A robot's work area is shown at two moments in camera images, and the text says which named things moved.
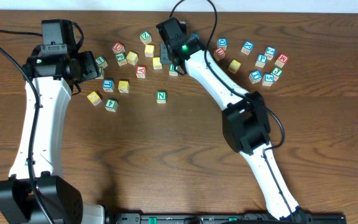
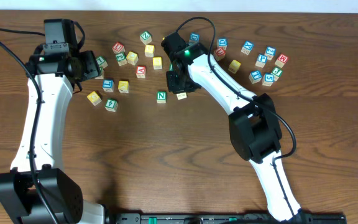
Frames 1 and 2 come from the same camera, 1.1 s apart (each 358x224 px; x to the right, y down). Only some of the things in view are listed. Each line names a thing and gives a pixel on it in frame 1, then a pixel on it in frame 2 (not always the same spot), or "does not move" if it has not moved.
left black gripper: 53,48 does not move
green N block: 161,97 does not move
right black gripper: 164,53 → 176,84
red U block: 118,48 does not move
